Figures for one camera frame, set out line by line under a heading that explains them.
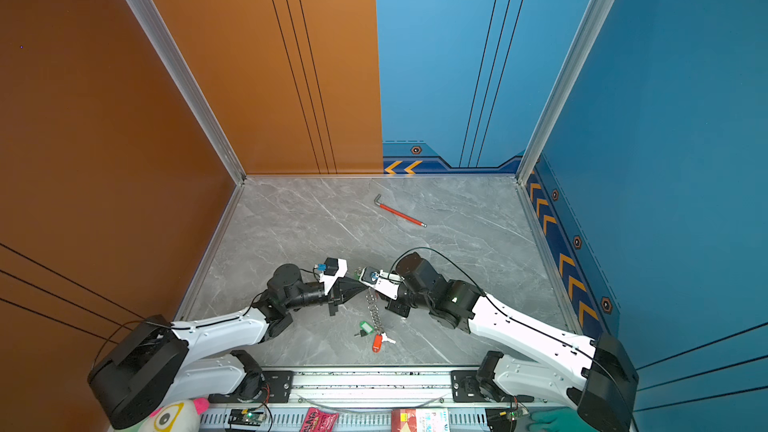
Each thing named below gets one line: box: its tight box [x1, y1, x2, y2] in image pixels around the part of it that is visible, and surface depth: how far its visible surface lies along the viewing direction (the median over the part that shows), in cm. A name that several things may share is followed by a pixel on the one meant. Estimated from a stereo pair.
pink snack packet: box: [300, 407, 340, 432], surface depth 70 cm
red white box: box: [391, 408, 450, 432], surface depth 67 cm
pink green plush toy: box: [114, 398, 210, 432], surface depth 66 cm
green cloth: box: [528, 406, 598, 432], surface depth 69 cm
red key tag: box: [372, 334, 383, 353], surface depth 82 cm
